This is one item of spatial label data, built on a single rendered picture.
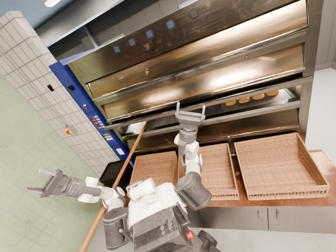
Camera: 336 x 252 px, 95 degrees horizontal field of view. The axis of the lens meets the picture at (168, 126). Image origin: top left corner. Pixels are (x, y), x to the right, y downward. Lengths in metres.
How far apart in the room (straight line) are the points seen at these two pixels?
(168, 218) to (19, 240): 1.88
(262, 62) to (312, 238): 1.68
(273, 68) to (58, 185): 1.52
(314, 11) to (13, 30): 2.27
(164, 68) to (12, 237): 2.16
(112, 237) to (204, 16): 1.40
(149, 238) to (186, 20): 1.29
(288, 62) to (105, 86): 1.53
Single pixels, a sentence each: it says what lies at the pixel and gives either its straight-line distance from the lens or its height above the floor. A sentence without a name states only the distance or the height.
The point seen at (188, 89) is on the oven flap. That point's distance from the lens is 1.42.
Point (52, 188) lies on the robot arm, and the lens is 0.88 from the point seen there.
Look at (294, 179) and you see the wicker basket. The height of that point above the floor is 0.59.
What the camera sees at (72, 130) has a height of 1.45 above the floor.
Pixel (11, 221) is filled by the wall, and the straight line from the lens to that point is 2.35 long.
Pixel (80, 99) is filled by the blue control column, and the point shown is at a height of 1.76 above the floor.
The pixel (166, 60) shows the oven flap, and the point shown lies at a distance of 1.38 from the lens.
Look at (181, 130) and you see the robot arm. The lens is 0.74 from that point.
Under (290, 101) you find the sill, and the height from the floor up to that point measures 1.18.
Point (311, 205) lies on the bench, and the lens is 1.71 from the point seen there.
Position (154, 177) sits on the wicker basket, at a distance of 2.08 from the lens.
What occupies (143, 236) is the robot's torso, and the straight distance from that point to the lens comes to 0.80.
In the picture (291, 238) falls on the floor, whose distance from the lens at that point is 2.20.
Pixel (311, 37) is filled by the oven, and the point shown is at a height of 1.64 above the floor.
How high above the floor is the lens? 2.04
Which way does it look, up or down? 31 degrees down
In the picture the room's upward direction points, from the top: 25 degrees counter-clockwise
